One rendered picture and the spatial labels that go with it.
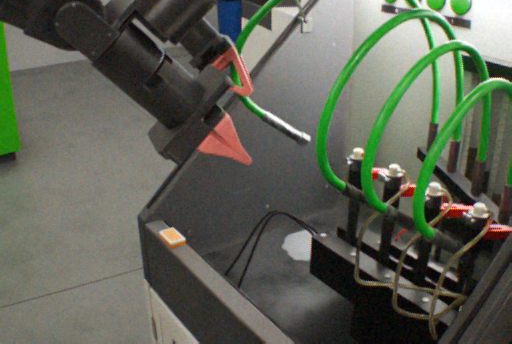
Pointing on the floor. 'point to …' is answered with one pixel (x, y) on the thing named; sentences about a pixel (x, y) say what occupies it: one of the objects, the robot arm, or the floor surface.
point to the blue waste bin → (230, 14)
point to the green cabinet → (10, 142)
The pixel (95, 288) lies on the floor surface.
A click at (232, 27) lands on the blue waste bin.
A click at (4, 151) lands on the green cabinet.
